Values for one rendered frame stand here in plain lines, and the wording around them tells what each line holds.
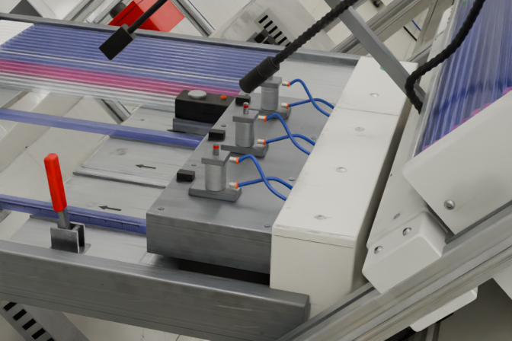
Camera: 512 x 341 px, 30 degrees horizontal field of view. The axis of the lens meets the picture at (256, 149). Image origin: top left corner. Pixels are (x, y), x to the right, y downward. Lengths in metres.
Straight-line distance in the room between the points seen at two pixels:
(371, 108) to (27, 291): 0.46
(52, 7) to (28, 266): 2.30
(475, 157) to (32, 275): 0.46
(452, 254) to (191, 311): 0.28
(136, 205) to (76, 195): 0.07
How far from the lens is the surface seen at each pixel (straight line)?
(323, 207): 0.93
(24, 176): 2.66
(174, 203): 0.97
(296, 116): 1.18
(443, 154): 0.79
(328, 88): 1.43
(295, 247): 0.90
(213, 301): 0.93
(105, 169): 1.17
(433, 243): 0.81
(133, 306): 0.97
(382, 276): 0.83
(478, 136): 0.78
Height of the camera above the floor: 1.69
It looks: 28 degrees down
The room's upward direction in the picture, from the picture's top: 52 degrees clockwise
